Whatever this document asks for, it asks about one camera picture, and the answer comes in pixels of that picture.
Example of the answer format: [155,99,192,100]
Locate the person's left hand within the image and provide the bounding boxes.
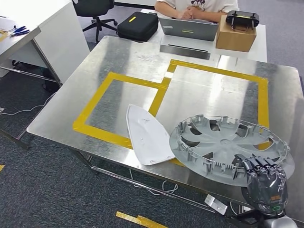
[192,7,203,20]

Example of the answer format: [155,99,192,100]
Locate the person's right hand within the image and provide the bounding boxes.
[177,8,192,20]

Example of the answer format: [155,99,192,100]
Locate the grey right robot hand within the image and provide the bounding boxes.
[234,153,289,216]

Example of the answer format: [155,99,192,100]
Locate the grey plastic wheel hubcap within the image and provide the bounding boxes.
[169,114,296,188]

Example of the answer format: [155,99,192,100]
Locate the steel workbench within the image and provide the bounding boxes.
[26,35,304,226]

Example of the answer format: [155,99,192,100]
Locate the white plastic cover part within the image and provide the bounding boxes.
[126,104,176,166]

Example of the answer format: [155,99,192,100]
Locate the grey laptop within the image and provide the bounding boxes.
[158,16,220,42]

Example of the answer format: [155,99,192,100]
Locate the person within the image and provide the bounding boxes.
[154,0,239,24]

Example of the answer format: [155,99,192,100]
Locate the dark grey metal strip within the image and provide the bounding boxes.
[159,44,211,61]

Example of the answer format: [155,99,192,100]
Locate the brown cardboard box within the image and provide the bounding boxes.
[215,14,257,53]

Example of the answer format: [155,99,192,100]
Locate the black handheld controller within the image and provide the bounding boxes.
[225,10,260,32]

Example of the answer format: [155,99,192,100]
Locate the black zip case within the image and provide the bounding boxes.
[116,11,159,42]

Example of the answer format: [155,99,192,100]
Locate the large yellow tape rectangle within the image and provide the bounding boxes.
[148,58,274,167]

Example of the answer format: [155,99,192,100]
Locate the black office chair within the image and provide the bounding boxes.
[72,0,118,44]

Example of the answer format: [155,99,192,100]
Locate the small yellow tape rectangle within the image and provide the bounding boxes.
[72,71,172,151]

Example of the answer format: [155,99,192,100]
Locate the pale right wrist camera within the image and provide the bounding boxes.
[204,193,229,217]

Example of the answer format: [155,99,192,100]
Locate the white cable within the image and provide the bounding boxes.
[129,168,179,196]
[0,92,57,116]

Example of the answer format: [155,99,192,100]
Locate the blue handled pliers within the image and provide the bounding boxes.
[10,26,30,38]

